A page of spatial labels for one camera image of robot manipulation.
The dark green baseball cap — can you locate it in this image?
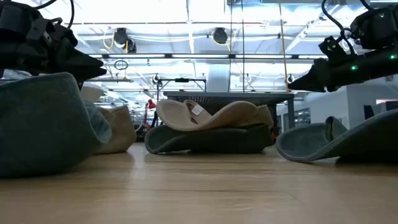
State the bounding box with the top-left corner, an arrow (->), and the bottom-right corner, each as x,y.
0,72 -> 112,179
275,108 -> 398,164
144,123 -> 275,155

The tan baseball cap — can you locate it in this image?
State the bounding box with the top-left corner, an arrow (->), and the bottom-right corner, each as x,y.
93,105 -> 137,155
155,98 -> 274,131

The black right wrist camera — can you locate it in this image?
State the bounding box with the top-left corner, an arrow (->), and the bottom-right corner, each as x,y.
317,35 -> 346,58

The black ceiling light rail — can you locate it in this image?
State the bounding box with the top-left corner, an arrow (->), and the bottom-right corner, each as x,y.
88,53 -> 329,60

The black hanging cable reel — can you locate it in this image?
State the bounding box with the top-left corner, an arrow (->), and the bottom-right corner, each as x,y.
113,27 -> 137,54
211,27 -> 229,45

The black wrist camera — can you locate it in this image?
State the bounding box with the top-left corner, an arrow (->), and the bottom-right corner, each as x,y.
317,35 -> 346,58
26,17 -> 63,44

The black hanging cable with coil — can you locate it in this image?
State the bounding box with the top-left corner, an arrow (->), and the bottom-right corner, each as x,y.
240,0 -> 246,93

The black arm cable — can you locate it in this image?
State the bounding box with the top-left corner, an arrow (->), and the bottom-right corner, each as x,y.
32,0 -> 75,29
321,0 -> 374,55

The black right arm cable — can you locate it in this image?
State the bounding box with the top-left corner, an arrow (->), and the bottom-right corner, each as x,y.
321,0 -> 374,55

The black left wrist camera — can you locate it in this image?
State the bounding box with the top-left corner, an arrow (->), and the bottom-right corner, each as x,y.
26,17 -> 63,44

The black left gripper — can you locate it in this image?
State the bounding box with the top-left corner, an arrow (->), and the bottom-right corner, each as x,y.
0,39 -> 108,83

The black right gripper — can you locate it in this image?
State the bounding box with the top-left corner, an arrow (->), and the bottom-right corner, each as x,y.
287,46 -> 398,93

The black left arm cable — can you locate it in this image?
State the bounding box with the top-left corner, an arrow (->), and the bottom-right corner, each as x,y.
32,0 -> 75,29

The black metal gantry frame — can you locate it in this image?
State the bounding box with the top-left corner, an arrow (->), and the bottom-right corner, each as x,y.
156,77 -> 208,93

